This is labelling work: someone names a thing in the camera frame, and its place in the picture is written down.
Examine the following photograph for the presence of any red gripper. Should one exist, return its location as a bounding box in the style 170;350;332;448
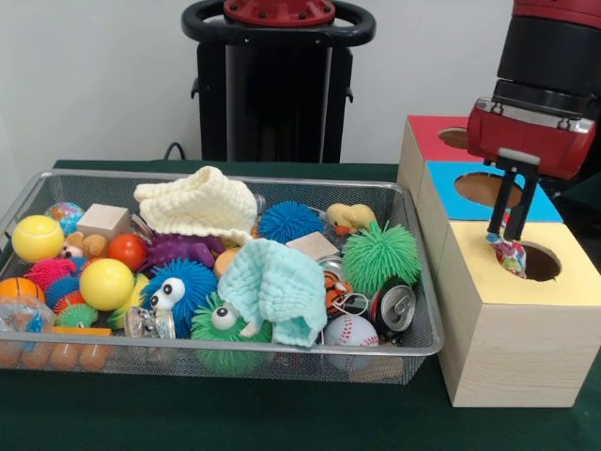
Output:
467;106;596;241

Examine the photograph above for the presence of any multicoloured patterned cloth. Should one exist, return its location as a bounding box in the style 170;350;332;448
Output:
485;213;530;279

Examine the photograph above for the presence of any green spiky rubber ball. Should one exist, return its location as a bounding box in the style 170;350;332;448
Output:
341;220;423;288

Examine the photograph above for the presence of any wooden box with three holes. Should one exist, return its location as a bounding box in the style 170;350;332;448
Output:
396;115;601;408

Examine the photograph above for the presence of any shallow clear mesh bin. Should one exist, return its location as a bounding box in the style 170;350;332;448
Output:
0;169;446;386

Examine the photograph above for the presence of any dark green side table cloth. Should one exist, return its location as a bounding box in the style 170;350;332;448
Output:
561;171;601;226

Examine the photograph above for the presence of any silver drinks can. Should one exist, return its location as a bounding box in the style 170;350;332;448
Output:
370;276;418;340

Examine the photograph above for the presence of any yellow duck plush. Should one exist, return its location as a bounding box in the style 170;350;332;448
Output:
326;202;378;236

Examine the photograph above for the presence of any orange striped tiger plush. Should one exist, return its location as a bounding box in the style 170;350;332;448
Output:
322;271;353;317

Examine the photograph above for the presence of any white toy baseball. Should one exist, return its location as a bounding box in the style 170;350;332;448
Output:
324;313;380;348

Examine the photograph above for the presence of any light blue waffle cloth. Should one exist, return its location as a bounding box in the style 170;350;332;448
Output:
218;238;329;349

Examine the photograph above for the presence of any cream waffle cloth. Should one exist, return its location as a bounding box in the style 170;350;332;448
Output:
133;164;259;246

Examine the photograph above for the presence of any green spiky ball with eyes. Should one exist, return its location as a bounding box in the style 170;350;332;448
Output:
190;293;274;377

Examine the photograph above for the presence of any blue spiky ball with eyes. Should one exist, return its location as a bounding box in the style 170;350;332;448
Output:
140;257;221;337

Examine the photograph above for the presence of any yellow tennis ball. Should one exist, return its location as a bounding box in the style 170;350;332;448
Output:
11;214;66;263

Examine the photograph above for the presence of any orange toy basketball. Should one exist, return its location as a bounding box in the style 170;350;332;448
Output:
0;276;46;306

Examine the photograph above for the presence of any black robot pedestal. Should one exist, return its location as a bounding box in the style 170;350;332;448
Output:
181;0;376;164

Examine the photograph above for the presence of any black looped cable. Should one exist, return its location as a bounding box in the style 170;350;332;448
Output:
162;141;188;163

